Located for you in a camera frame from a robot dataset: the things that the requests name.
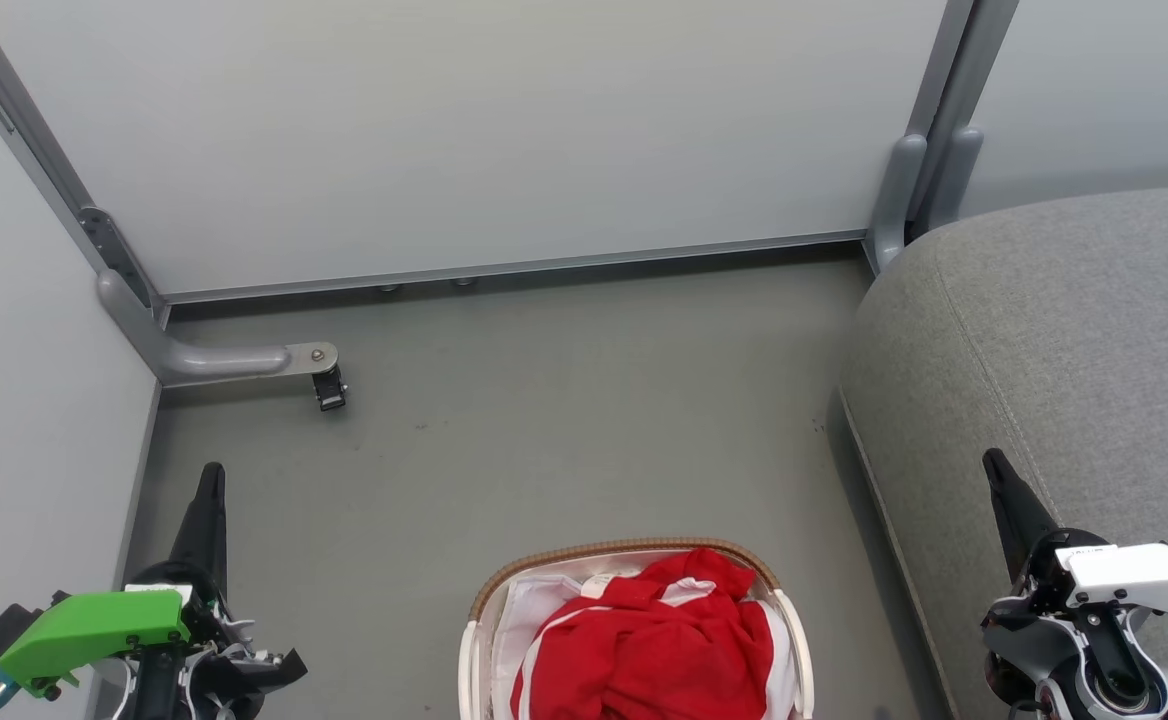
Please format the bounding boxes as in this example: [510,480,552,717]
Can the grey partition post feet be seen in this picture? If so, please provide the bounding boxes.
[862,0,1023,277]

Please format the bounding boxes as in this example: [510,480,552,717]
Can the red and white garment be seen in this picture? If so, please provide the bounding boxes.
[509,548,775,720]

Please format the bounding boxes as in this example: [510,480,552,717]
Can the grey partition bottom rail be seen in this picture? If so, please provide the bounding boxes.
[158,230,871,307]

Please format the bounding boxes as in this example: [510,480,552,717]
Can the grey partition foot bracket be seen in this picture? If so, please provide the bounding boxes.
[94,268,341,389]

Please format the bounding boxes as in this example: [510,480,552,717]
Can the grey fabric sofa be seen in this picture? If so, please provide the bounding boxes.
[837,185,1168,720]

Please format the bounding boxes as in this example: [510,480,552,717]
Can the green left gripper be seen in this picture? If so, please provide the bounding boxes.
[0,462,257,699]

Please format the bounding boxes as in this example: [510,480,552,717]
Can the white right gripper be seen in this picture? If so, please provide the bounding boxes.
[982,448,1168,633]

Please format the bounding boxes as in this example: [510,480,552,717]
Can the white woven-rim laundry basket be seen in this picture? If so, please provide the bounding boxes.
[457,537,815,720]

